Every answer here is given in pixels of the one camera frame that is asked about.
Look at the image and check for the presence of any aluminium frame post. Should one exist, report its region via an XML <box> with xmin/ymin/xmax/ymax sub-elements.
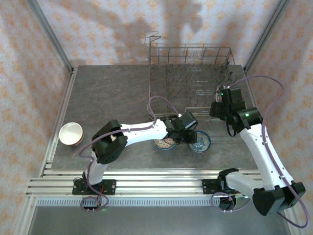
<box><xmin>26</xmin><ymin>0</ymin><xmax>75</xmax><ymax>73</ymax></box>
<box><xmin>243</xmin><ymin>0</ymin><xmax>291</xmax><ymax>73</ymax></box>

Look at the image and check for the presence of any grey wire dish rack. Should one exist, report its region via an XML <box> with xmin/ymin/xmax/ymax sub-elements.
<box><xmin>145</xmin><ymin>31</ymin><xmax>243</xmax><ymax>122</ymax></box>

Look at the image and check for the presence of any aluminium side rail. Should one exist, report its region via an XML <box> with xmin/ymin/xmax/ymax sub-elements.
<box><xmin>243</xmin><ymin>68</ymin><xmax>279</xmax><ymax>177</ymax></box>
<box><xmin>38</xmin><ymin>68</ymin><xmax>78</xmax><ymax>177</ymax></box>

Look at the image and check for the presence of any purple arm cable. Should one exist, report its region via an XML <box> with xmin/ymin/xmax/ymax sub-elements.
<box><xmin>210</xmin><ymin>75</ymin><xmax>309</xmax><ymax>228</ymax></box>
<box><xmin>79</xmin><ymin>95</ymin><xmax>179</xmax><ymax>213</ymax></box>

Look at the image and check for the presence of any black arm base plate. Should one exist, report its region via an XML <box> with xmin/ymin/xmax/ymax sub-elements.
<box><xmin>202</xmin><ymin>178</ymin><xmax>246</xmax><ymax>196</ymax></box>
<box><xmin>72</xmin><ymin>179</ymin><xmax>116</xmax><ymax>196</ymax></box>

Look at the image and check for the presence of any blue white patterned bowl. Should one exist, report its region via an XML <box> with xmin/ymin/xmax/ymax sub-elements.
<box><xmin>188</xmin><ymin>130</ymin><xmax>212</xmax><ymax>154</ymax></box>

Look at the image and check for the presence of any slotted grey cable duct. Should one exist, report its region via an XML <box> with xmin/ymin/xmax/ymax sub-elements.
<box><xmin>36</xmin><ymin>197</ymin><xmax>222</xmax><ymax>207</ymax></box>

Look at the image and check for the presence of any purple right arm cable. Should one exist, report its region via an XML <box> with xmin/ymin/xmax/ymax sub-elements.
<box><xmin>210</xmin><ymin>75</ymin><xmax>309</xmax><ymax>228</ymax></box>

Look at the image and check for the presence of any cream ceramic bowl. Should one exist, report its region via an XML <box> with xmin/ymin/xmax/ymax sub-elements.
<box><xmin>58</xmin><ymin>121</ymin><xmax>84</xmax><ymax>147</ymax></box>

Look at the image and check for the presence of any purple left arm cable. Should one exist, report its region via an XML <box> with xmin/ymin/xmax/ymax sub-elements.
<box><xmin>79</xmin><ymin>95</ymin><xmax>179</xmax><ymax>213</ymax></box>

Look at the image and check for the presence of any brown lattice patterned bowl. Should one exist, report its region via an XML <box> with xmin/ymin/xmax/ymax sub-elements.
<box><xmin>153</xmin><ymin>137</ymin><xmax>177</xmax><ymax>150</ymax></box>

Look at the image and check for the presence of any aluminium mounting rail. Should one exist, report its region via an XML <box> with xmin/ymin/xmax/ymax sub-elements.
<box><xmin>25</xmin><ymin>168</ymin><xmax>294</xmax><ymax>197</ymax></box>

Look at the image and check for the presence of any grey metal panel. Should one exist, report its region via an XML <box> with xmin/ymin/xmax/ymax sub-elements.
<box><xmin>25</xmin><ymin>205</ymin><xmax>293</xmax><ymax>235</ymax></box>

